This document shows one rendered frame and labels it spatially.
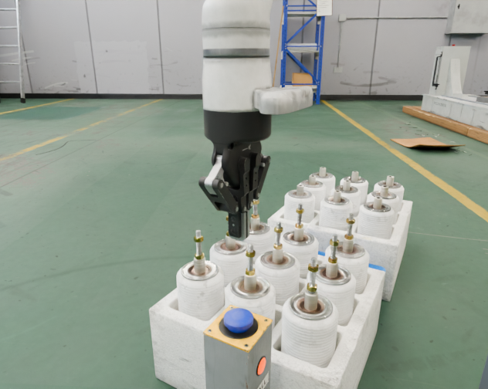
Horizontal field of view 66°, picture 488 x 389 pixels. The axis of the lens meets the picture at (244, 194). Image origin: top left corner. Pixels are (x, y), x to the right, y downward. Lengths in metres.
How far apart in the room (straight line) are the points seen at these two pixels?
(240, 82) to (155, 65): 6.68
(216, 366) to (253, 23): 0.42
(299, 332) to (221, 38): 0.47
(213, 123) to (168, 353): 0.56
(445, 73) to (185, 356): 4.60
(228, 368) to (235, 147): 0.29
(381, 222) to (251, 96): 0.80
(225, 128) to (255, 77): 0.06
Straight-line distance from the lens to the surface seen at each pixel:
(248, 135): 0.39
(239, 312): 0.54
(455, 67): 5.03
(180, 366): 0.85
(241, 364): 0.53
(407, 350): 1.05
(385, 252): 1.12
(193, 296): 0.76
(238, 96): 0.38
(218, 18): 0.39
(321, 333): 0.67
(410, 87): 7.25
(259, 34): 0.39
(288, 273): 0.79
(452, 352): 1.09
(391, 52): 7.11
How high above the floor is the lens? 0.65
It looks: 20 degrees down
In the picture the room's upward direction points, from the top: straight up
